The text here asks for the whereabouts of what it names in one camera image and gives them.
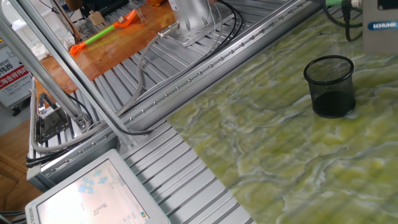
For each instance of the silver Schunk gripper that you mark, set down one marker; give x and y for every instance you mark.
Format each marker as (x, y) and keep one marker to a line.
(381, 40)

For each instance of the black mesh pen holder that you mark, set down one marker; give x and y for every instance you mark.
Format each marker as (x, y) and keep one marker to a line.
(332, 102)

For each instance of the green marble pattern mat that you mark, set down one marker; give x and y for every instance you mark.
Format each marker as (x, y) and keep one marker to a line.
(280, 155)

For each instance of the glossy wooden board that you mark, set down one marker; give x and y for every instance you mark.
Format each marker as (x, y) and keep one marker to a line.
(124, 53)

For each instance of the black keyboard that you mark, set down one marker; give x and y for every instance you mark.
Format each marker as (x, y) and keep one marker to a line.
(115, 7)

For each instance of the orange green toy tool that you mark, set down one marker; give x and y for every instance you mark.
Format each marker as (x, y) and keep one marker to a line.
(99, 35)

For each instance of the small cardboard piece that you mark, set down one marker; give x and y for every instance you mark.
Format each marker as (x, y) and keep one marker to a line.
(96, 18)

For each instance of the aluminium diagonal brace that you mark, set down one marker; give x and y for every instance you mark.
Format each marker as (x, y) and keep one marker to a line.
(102, 105)
(40, 74)

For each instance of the white teach pendant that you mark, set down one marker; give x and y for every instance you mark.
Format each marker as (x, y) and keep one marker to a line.
(93, 193)

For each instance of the white tissue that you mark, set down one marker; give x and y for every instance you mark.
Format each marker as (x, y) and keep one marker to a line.
(40, 49)

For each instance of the white red sign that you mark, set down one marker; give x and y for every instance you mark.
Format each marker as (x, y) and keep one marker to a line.
(12, 81)

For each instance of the silver conical pedestal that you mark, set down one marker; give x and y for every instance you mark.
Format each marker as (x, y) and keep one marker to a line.
(192, 15)

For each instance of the aluminium rail with screws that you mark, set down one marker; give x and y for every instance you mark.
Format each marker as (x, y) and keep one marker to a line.
(174, 96)

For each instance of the steel bracket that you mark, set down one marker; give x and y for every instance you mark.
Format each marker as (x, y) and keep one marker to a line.
(51, 123)

